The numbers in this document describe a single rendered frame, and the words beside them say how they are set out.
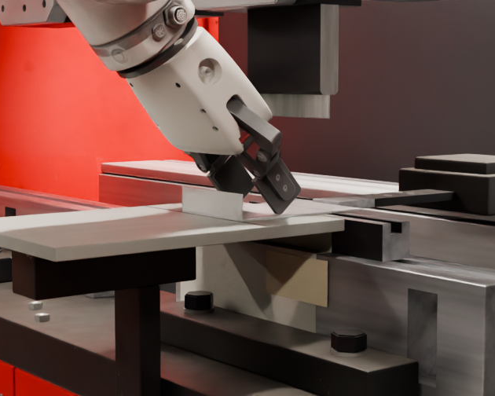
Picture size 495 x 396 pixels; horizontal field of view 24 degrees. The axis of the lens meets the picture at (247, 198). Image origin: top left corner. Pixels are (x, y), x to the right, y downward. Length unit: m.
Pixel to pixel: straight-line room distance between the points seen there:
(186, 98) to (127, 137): 1.03
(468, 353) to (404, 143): 0.80
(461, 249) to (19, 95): 0.86
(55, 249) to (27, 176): 1.04
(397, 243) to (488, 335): 0.13
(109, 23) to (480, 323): 0.34
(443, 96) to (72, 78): 0.62
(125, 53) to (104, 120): 1.02
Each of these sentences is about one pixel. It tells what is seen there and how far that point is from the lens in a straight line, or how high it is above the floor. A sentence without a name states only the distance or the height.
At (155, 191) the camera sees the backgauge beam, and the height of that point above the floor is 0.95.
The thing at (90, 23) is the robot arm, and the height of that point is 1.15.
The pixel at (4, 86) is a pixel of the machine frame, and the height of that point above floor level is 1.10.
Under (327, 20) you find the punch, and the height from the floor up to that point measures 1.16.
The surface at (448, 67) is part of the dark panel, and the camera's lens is 1.55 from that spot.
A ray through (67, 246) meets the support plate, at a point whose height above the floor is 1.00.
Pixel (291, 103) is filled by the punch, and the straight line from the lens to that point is 1.00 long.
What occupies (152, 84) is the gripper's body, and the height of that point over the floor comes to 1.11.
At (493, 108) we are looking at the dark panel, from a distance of 1.50.
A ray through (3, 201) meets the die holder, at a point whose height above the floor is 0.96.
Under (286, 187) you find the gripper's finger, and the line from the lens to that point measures 0.94.
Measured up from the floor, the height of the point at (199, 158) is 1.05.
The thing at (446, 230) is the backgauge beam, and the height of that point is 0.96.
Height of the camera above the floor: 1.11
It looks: 6 degrees down
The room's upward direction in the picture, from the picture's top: straight up
